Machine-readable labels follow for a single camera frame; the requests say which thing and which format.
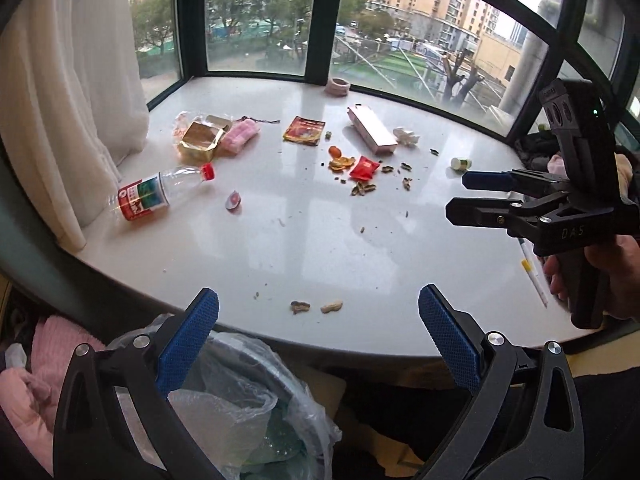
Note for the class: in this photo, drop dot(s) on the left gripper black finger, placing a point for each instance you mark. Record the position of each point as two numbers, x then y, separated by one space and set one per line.
494 213

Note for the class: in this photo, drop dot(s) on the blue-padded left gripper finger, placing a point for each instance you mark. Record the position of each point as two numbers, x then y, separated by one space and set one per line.
523 420
91 437

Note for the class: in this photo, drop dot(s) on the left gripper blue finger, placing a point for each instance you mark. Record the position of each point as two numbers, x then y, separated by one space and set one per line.
489 180

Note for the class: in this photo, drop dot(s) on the trash bin with liner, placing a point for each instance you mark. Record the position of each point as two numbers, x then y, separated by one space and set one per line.
251 416

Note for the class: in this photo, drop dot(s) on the person's right hand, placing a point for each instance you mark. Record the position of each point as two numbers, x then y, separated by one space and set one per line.
619 261

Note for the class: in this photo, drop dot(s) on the small white green bottle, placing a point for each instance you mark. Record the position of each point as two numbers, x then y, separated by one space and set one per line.
460 164

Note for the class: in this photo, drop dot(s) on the white pen red blue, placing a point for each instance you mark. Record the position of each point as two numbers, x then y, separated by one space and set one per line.
526 254

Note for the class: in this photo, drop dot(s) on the white yellow pen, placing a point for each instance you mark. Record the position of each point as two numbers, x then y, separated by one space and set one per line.
537 287

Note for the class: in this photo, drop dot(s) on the pink padded jacket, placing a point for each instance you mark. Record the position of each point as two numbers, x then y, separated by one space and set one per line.
29 396

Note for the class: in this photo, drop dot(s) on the crumpled white tissue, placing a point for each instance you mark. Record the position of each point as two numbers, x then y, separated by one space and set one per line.
406 136

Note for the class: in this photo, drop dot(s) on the long white pink box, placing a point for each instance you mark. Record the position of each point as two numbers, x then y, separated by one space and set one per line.
372 130

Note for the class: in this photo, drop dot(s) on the red snack packet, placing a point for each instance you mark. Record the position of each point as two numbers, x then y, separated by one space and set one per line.
364 170

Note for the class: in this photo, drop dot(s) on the orange peel pieces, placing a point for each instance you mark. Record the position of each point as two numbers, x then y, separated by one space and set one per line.
339 162

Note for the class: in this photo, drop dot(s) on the pink hair scrunchie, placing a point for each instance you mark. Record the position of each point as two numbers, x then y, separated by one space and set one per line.
338 87

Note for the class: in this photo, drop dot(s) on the red yellow battery pack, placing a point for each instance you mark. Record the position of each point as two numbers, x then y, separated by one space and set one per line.
304 131

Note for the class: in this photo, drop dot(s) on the peanut near edge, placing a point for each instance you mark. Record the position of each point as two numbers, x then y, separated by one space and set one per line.
332 307

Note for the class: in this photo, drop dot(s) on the peanut shell near edge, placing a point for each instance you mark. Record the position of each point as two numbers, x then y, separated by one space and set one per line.
299 307

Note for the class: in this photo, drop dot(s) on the clear bottle red label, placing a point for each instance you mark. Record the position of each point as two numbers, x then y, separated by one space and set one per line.
143 197

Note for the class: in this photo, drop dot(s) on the small foil lid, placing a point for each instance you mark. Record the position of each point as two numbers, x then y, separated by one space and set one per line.
233 201

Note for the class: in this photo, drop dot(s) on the pink fuzzy pouch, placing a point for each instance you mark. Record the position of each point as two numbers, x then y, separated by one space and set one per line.
238 136

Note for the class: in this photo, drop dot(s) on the gold foil box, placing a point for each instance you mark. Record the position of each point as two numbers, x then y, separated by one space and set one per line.
199 142

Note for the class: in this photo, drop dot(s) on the white sheer curtain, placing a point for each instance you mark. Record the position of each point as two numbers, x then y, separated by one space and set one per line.
72 107

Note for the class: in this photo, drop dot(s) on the black window frame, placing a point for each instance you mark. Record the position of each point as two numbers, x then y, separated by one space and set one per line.
561 40

